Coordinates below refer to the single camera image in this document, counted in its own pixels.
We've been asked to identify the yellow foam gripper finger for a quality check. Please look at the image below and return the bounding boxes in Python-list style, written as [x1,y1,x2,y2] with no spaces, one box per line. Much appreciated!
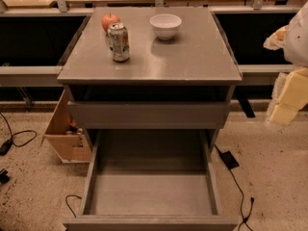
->
[267,68,308,125]

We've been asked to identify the grey drawer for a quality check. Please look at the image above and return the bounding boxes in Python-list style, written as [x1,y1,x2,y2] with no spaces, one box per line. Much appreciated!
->
[68,101,230,129]
[63,130,237,231]

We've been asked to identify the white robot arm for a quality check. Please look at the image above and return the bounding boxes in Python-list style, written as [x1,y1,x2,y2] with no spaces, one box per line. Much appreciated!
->
[263,2,308,129]

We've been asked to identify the grey drawer cabinet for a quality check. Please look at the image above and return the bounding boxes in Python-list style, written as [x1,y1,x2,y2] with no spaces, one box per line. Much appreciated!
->
[57,6,243,140]

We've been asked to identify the grey top drawer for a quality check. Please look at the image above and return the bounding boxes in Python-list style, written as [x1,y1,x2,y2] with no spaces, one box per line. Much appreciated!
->
[68,101,230,129]

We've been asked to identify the black power adapter right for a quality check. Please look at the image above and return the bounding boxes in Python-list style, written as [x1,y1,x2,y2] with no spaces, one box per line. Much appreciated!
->
[220,151,239,169]

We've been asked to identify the white ceramic bowl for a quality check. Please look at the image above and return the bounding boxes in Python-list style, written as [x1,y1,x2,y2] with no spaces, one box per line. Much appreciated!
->
[150,13,182,40]

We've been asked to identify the crushed soda can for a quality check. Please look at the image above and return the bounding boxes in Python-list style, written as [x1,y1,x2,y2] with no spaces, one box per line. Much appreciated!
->
[108,22,130,62]

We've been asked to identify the red apple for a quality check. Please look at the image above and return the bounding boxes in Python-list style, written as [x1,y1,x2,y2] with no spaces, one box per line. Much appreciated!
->
[101,13,120,32]

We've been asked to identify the cardboard box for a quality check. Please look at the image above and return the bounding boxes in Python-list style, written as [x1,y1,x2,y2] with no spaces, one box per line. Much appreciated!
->
[44,90,91,163]

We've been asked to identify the black plug far left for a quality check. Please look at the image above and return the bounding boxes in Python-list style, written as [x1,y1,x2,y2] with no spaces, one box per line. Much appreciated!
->
[0,168,10,184]

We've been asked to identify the black cable right floor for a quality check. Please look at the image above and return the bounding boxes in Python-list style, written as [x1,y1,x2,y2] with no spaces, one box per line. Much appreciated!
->
[214,143,256,231]

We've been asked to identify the black cable floor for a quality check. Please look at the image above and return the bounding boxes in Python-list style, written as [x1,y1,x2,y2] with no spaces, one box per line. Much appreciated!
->
[214,143,256,231]
[64,194,83,218]
[0,112,39,156]

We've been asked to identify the black cable front floor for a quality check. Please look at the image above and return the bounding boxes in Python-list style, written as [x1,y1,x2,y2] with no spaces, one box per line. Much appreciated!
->
[64,194,83,218]

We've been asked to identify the grey metal rail frame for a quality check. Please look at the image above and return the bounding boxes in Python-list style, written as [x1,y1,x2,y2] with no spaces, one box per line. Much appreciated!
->
[0,0,308,119]

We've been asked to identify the black cable left floor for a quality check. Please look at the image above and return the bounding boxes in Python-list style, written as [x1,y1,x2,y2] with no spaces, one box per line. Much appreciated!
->
[0,112,39,156]

